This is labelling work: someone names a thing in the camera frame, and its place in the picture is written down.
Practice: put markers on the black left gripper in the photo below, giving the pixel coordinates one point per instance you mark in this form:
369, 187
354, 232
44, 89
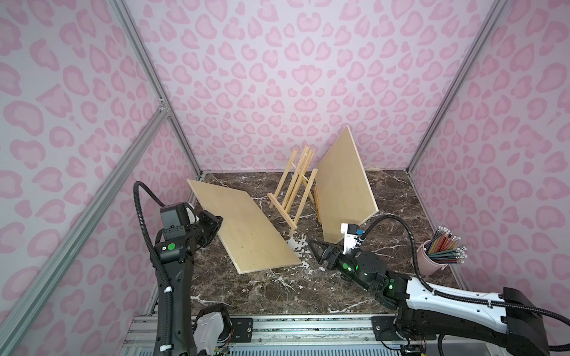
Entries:
211, 225

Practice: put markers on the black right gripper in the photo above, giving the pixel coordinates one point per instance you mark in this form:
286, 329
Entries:
332, 256

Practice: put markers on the light plywood board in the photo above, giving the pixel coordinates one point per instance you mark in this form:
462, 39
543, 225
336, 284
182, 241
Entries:
250, 239

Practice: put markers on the small wooden easel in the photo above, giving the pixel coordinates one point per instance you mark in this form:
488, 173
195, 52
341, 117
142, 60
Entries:
300, 163

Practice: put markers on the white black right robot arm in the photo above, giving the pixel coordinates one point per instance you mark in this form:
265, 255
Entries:
507, 319

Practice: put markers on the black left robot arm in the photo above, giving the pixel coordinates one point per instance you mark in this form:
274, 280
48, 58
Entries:
178, 332

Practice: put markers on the pink pencil cup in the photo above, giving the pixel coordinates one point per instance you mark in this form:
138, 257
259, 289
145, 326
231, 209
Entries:
426, 266

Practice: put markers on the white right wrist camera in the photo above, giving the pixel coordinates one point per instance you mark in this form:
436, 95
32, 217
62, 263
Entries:
352, 237

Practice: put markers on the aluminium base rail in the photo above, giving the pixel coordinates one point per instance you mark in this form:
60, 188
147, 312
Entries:
313, 334

